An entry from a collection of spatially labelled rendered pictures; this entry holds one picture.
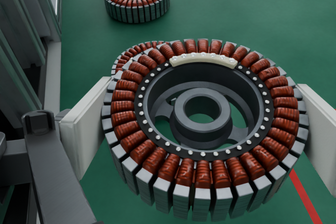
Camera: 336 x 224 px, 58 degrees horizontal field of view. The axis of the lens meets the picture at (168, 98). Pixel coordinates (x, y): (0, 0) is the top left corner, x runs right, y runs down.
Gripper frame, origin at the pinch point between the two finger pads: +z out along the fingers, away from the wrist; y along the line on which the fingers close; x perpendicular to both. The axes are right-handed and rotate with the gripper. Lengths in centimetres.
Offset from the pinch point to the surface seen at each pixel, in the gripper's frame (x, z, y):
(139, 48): -0.8, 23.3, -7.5
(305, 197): -12.7, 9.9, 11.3
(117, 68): -2.7, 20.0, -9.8
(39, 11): 3.4, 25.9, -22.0
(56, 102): -7.5, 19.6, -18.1
